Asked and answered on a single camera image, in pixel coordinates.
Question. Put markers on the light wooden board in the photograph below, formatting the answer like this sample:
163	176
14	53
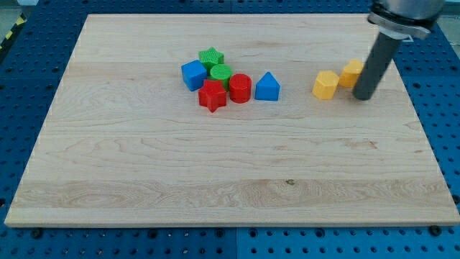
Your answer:
126	143

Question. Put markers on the blue triangle block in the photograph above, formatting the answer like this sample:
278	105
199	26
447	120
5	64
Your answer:
267	88

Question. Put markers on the red cylinder block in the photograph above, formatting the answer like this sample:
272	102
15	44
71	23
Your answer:
240	88

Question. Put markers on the green star block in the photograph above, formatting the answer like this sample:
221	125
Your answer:
210	57

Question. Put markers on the yellow heart block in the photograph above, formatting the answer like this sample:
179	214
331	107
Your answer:
350	73

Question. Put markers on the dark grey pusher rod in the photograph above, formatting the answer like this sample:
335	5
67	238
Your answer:
378	60

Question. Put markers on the green cylinder block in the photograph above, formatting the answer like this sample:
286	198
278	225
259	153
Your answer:
221	72

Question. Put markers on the yellow hexagon block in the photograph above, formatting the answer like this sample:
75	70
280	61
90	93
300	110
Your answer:
325	85

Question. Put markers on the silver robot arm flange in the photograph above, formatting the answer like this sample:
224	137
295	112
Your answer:
401	19

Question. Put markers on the blue cube block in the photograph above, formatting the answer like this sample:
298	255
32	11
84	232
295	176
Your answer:
194	74

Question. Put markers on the red star block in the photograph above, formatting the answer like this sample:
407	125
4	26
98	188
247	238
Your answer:
212	95

